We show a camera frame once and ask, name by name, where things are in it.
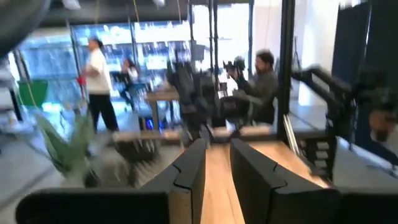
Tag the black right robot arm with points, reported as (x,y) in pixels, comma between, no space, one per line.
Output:
(335,102)

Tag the wooden background table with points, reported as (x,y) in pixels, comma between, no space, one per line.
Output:
(161,96)

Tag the person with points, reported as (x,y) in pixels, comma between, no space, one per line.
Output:
(261,90)
(130,74)
(381,124)
(99,77)

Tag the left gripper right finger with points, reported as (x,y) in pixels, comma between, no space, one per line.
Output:
(267,193)

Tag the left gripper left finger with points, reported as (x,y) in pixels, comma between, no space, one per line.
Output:
(189,174)

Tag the black vertical frame post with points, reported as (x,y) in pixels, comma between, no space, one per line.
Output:
(286,62)

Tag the green bin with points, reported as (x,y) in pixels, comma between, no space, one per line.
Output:
(32,93)

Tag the snake plant in white pot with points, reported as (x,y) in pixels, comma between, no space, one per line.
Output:
(66,155)

